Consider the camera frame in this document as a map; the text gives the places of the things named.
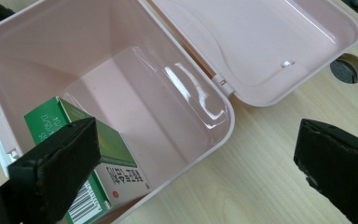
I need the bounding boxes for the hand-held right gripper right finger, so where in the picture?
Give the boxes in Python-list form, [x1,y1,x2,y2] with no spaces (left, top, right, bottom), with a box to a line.
[293,119,358,224]

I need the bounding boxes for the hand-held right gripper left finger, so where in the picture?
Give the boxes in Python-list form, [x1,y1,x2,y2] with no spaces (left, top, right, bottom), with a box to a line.
[0,117,102,224]

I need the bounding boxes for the green carton box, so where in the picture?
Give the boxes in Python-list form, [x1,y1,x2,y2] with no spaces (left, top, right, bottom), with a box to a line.
[23,96,152,224]

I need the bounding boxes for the pink storage box white handle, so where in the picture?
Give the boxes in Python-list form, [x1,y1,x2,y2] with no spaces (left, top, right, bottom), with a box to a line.
[0,0,358,224]

